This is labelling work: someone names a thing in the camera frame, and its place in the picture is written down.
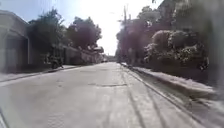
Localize grey wall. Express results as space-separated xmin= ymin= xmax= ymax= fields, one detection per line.
xmin=61 ymin=44 xmax=105 ymax=66

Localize grey concrete road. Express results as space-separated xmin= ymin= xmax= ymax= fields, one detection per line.
xmin=0 ymin=61 xmax=224 ymax=128

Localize utility pole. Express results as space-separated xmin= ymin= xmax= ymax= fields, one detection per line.
xmin=122 ymin=4 xmax=130 ymax=64

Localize grey building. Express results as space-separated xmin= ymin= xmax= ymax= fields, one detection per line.
xmin=0 ymin=9 xmax=45 ymax=73

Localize concrete sidewalk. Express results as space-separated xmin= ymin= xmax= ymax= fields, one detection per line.
xmin=121 ymin=62 xmax=218 ymax=100

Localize motorcycle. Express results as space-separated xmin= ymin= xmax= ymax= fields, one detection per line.
xmin=46 ymin=54 xmax=65 ymax=70

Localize dark trees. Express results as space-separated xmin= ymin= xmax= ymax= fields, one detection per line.
xmin=115 ymin=0 xmax=224 ymax=85
xmin=27 ymin=8 xmax=103 ymax=65

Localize pale bushes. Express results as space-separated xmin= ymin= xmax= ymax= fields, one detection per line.
xmin=143 ymin=29 xmax=211 ymax=73

